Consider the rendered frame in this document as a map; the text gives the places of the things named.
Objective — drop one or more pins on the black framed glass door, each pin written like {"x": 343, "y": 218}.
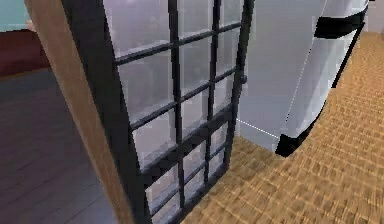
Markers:
{"x": 176, "y": 100}

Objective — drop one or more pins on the black round door knob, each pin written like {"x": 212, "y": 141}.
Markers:
{"x": 243, "y": 79}

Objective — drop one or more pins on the dark red cabinet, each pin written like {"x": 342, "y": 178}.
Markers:
{"x": 20, "y": 50}

